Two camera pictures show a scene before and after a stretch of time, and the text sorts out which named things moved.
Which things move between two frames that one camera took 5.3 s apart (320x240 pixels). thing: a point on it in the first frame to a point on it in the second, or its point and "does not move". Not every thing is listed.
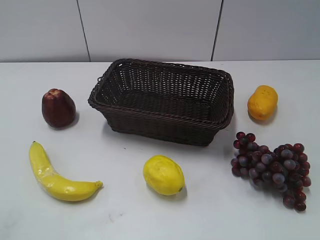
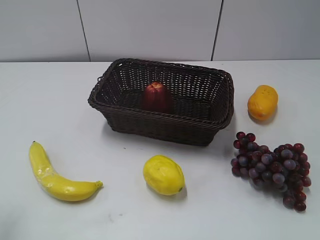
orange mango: x=262 y=104 does not move
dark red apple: x=58 y=108 to x=157 y=98
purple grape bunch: x=285 y=169 does not move
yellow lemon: x=163 y=175 does not move
